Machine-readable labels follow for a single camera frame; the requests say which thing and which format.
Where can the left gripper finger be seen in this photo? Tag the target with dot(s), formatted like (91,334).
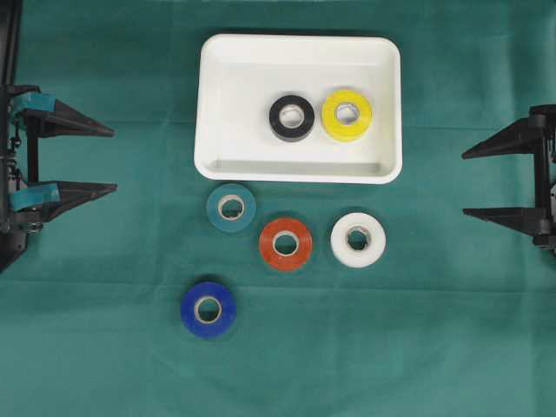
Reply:
(45,201)
(42,115)

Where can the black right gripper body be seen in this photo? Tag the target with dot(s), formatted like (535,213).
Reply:
(544,155)

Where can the black tape roll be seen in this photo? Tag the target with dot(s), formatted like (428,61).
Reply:
(291,118)

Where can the blue tape roll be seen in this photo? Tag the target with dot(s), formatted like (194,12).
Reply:
(208,310)

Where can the teal tape roll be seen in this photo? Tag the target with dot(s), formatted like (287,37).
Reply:
(231,207)

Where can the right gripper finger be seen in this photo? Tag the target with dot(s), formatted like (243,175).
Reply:
(521,137)
(528,221)

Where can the red tape roll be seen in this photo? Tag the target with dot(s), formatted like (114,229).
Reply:
(285,244)

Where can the white tape roll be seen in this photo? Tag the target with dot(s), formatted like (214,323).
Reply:
(358,240)

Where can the yellow tape roll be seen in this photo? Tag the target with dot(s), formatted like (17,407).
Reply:
(346,115)

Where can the white rectangular plastic tray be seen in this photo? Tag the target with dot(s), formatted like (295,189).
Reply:
(242,75)

